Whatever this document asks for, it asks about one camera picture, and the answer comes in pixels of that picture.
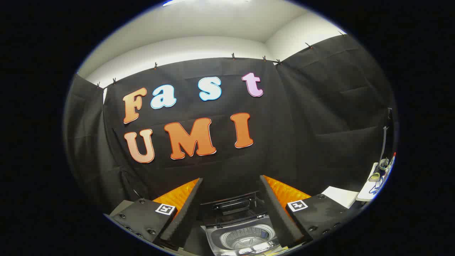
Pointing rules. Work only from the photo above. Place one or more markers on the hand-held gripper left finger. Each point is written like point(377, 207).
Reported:
point(188, 209)

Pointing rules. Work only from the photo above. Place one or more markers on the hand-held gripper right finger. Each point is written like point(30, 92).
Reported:
point(277, 209)

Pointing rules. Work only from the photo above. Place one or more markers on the transparent washing machine lid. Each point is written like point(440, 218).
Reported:
point(231, 208)

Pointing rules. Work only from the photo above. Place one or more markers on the grey washing machine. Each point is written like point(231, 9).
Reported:
point(245, 238)

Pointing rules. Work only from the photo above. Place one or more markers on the white flat board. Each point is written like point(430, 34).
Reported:
point(341, 196)

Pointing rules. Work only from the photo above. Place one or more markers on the grey platform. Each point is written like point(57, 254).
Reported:
point(121, 209)

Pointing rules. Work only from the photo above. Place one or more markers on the small white table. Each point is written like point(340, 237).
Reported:
point(366, 192)

